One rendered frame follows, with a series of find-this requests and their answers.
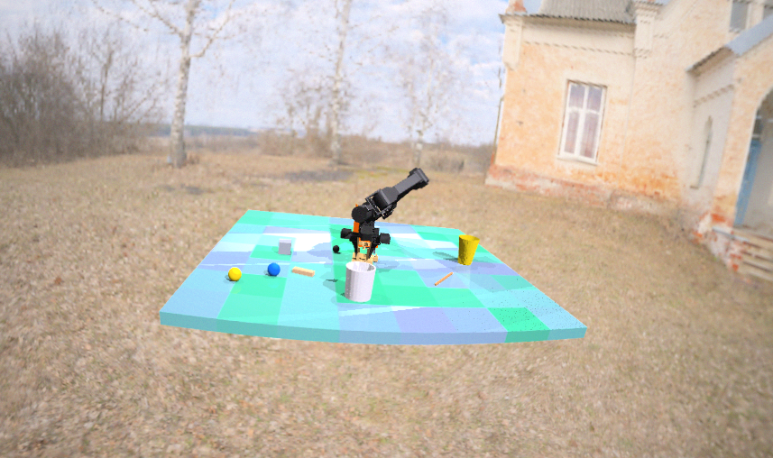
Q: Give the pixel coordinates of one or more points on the blue ball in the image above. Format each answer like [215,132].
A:
[274,269]

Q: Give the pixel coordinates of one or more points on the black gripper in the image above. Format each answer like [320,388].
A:
[352,236]

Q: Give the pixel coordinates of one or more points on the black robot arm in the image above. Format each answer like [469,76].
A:
[386,199]

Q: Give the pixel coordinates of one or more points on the white cup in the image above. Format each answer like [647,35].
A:
[359,281]

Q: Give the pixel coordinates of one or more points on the yellow ball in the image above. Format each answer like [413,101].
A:
[234,274]

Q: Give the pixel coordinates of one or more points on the yellow cup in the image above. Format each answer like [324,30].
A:
[467,247]

